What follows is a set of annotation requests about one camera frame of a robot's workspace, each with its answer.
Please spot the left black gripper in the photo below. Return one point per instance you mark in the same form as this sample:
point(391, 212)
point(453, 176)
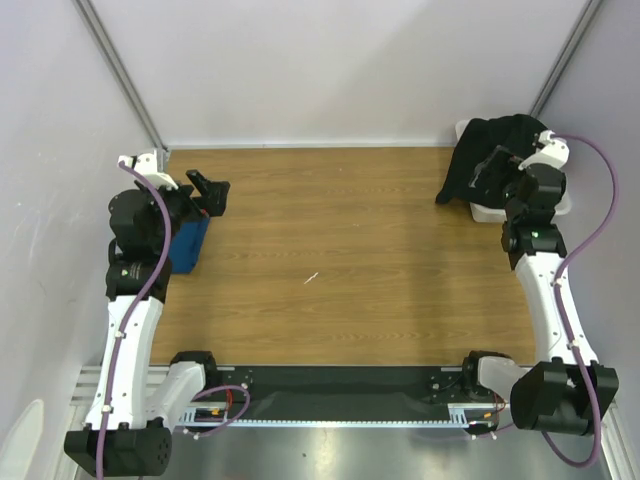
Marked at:
point(213, 193)

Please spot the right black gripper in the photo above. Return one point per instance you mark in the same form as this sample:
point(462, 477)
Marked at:
point(507, 167)

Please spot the black t shirt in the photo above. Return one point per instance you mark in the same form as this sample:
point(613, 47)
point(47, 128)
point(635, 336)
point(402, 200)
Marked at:
point(479, 138)

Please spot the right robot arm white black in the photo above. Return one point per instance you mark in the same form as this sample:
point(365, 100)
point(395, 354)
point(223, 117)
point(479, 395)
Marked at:
point(567, 390)

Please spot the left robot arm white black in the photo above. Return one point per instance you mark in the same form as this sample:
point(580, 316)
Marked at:
point(158, 227)

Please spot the white plastic basket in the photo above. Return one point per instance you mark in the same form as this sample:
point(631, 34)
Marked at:
point(523, 205)

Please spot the folded blue t shirt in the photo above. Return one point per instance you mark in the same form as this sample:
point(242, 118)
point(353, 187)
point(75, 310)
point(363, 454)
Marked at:
point(186, 245)

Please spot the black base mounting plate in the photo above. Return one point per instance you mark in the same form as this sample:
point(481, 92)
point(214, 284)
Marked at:
point(348, 393)

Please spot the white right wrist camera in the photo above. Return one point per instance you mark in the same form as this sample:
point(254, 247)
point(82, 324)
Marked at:
point(551, 150)

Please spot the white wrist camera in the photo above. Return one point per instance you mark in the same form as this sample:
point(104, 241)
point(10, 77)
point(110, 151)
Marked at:
point(150, 166)
point(551, 150)

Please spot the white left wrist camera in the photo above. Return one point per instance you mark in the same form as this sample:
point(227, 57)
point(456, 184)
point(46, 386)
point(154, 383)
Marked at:
point(150, 166)

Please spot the right aluminium corner post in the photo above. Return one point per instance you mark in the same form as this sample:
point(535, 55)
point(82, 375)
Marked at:
point(585, 21)

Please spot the aluminium corner post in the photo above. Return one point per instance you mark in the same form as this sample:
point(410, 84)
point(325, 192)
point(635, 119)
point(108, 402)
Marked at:
point(585, 21)
point(107, 49)

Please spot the left aluminium corner post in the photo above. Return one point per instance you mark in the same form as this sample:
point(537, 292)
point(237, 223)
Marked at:
point(107, 49)

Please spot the aluminium frame rail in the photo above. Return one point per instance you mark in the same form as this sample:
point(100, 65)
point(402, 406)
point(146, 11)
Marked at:
point(211, 409)

